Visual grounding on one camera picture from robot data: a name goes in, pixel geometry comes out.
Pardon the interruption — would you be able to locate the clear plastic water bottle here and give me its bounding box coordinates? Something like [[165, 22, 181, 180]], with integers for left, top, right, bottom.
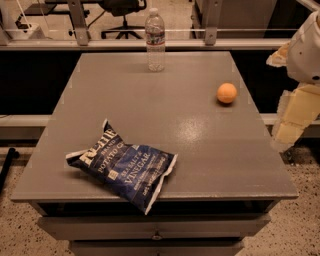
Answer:
[[145, 8, 165, 72]]

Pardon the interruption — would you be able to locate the lower grey table drawer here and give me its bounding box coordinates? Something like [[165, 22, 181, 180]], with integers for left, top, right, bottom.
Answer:
[[70, 240, 243, 256]]

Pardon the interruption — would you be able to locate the blue potato chip bag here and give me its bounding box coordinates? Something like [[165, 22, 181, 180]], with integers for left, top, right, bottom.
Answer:
[[66, 120, 178, 215]]

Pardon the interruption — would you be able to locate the grey table drawer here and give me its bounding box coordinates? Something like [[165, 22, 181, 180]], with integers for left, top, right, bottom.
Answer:
[[38, 214, 271, 241], [70, 240, 243, 256]]

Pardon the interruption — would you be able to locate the orange fruit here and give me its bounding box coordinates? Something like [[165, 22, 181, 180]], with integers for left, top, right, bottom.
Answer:
[[216, 83, 237, 104]]

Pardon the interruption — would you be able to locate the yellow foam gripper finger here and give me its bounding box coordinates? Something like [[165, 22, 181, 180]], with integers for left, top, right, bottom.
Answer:
[[271, 83, 320, 152], [266, 43, 289, 67]]

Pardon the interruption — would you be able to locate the black pole on floor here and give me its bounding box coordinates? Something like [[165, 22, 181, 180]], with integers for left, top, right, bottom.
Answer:
[[0, 148, 19, 193]]

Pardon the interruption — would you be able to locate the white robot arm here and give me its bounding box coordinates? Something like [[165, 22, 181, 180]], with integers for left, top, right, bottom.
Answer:
[[266, 11, 320, 152]]

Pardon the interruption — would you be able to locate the black office chair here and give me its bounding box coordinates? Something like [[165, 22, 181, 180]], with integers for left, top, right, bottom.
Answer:
[[100, 0, 147, 39]]

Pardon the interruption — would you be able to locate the grey metal frame rail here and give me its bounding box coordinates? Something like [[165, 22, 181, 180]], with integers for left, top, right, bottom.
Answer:
[[0, 38, 288, 51]]

